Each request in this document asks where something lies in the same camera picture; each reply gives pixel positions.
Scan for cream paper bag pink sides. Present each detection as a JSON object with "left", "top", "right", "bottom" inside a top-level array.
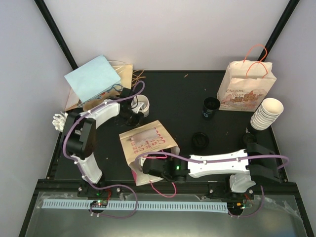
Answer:
[{"left": 119, "top": 120, "right": 180, "bottom": 186}]

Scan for black lid stack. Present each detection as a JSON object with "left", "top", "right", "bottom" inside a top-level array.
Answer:
[{"left": 202, "top": 97, "right": 221, "bottom": 120}]

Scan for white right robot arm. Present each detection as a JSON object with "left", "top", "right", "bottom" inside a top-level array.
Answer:
[{"left": 138, "top": 143, "right": 280, "bottom": 199}]

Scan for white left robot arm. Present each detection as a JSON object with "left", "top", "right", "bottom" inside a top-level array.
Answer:
[{"left": 60, "top": 89, "right": 144, "bottom": 197}]

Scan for small stack paper cups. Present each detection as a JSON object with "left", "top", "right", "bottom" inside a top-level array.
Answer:
[{"left": 133, "top": 94, "right": 150, "bottom": 117}]

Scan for brown kraft paper bag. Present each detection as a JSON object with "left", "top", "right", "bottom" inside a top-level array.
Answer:
[{"left": 105, "top": 60, "right": 146, "bottom": 98}]

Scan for stacked pulp cup carriers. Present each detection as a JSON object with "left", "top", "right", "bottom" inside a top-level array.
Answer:
[{"left": 82, "top": 94, "right": 108, "bottom": 112}]

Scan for light blue paper bag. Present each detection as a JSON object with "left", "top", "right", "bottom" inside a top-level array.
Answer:
[{"left": 65, "top": 55, "right": 120, "bottom": 102}]

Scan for patterned flat paper bag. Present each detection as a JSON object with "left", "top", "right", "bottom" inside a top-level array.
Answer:
[{"left": 65, "top": 88, "right": 83, "bottom": 112}]

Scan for black lid stacks right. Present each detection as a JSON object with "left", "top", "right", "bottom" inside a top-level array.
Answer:
[{"left": 240, "top": 125, "right": 259, "bottom": 148}]

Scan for Cream Bear printed paper bag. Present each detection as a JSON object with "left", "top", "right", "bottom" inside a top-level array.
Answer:
[{"left": 216, "top": 44, "right": 277, "bottom": 112}]

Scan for tall stack paper cups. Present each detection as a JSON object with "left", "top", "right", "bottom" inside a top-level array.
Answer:
[{"left": 250, "top": 98, "right": 284, "bottom": 131}]

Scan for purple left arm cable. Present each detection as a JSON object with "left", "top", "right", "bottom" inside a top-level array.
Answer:
[{"left": 62, "top": 80, "right": 146, "bottom": 219}]

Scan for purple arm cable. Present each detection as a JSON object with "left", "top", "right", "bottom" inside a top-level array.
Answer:
[
  {"left": 134, "top": 152, "right": 290, "bottom": 219},
  {"left": 62, "top": 80, "right": 146, "bottom": 219}
]

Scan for light blue slotted cable duct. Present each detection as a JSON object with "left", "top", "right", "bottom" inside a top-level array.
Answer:
[{"left": 41, "top": 199, "right": 228, "bottom": 213}]

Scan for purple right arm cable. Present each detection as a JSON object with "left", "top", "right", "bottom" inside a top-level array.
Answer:
[{"left": 134, "top": 152, "right": 290, "bottom": 219}]

